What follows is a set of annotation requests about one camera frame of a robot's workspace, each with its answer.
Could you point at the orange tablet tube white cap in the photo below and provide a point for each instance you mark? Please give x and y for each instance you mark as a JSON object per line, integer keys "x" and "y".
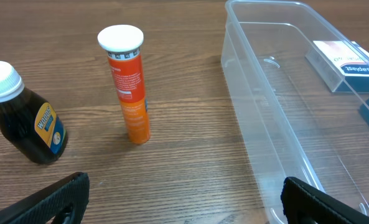
{"x": 122, "y": 44}

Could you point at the dark syrup bottle white cap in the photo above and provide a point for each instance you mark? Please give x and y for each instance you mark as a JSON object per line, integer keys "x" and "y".
{"x": 28, "y": 121}

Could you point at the white blue plaster box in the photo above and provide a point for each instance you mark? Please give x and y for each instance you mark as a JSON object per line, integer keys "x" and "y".
{"x": 339, "y": 66}

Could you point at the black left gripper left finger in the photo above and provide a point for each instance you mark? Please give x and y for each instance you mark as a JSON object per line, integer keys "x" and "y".
{"x": 62, "y": 202}

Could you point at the clear plastic container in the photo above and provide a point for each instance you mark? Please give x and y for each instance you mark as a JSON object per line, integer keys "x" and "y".
{"x": 290, "y": 121}

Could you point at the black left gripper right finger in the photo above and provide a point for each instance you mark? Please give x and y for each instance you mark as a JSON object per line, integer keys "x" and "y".
{"x": 302, "y": 203}

